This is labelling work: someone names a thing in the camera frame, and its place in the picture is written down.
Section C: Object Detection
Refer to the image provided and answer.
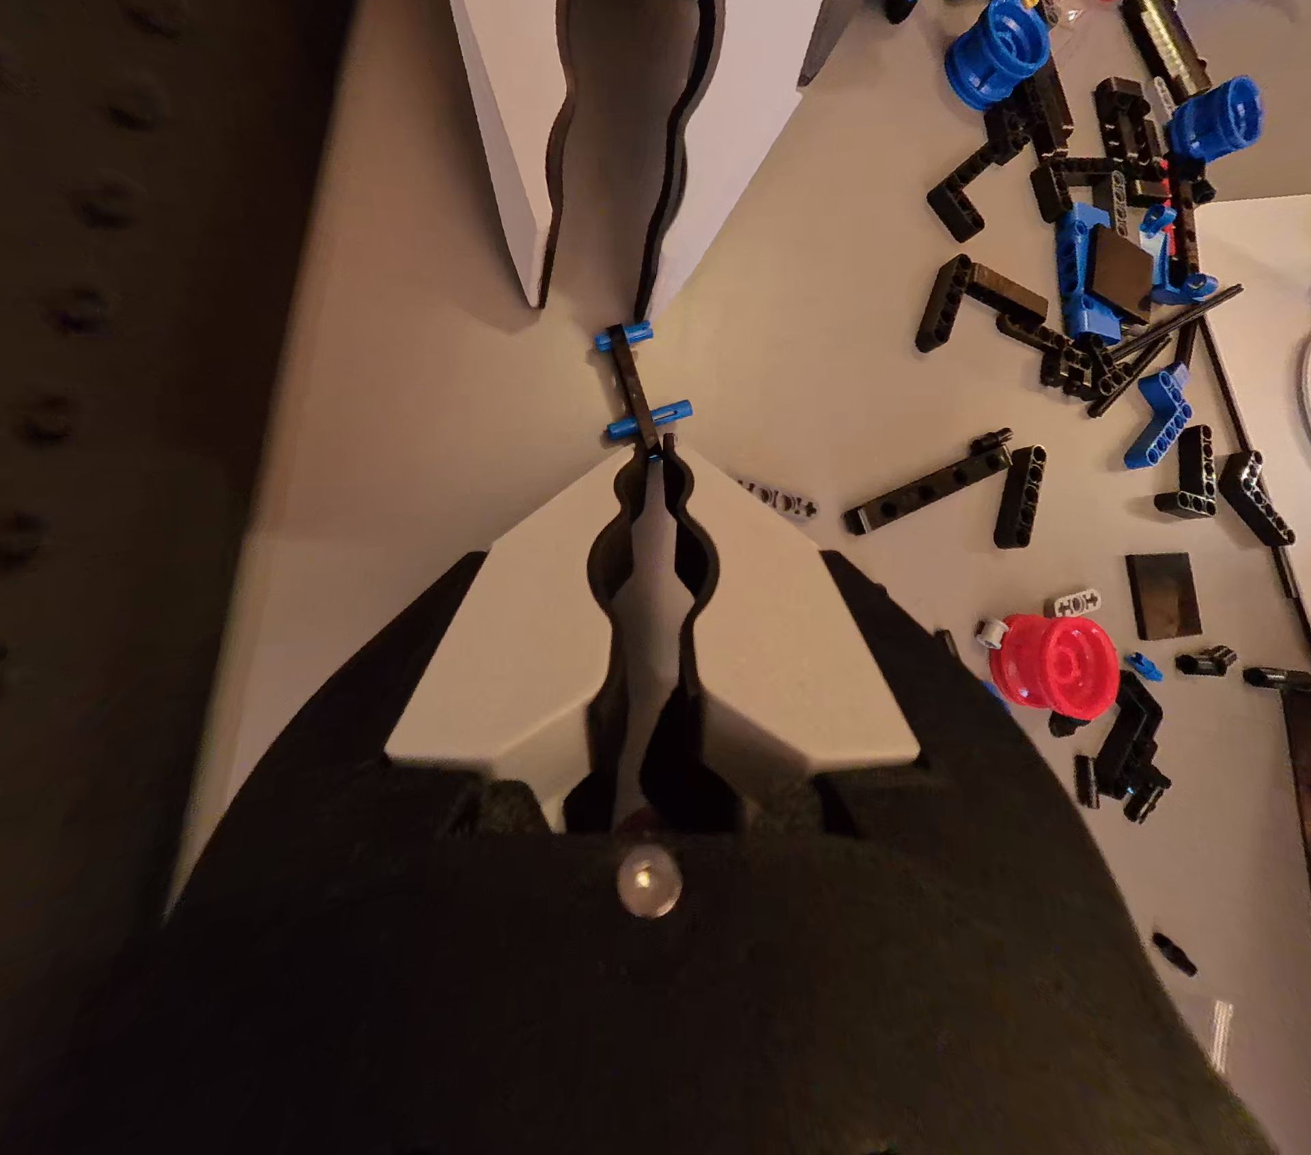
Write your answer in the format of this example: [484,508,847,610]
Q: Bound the blue toy panel piece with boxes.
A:
[1055,202,1153,337]
[1136,202,1221,306]

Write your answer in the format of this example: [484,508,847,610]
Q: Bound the grey desk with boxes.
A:
[164,0,1311,1136]

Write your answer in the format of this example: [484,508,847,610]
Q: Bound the blue angled beam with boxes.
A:
[1123,363,1195,470]

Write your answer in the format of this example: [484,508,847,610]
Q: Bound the blue toy wheel hub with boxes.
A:
[945,0,1054,112]
[1167,75,1267,164]

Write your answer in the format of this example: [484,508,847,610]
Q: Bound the black thin beam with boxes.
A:
[610,323,669,462]

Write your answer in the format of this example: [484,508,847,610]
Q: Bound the scattered black toy beams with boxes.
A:
[842,0,1297,822]

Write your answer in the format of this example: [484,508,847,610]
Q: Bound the grey small connector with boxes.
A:
[735,484,821,521]

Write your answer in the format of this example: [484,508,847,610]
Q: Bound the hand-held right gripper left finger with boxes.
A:
[384,446,631,833]

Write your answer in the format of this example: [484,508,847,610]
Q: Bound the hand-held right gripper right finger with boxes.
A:
[642,433,924,833]

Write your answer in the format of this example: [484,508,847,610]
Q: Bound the white rounded board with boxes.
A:
[1193,194,1311,645]

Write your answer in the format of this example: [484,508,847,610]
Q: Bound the black curved panel piece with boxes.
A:
[1120,0,1215,101]

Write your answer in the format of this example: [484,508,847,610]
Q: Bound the black square panel piece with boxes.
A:
[1086,225,1159,311]
[1124,553,1204,642]

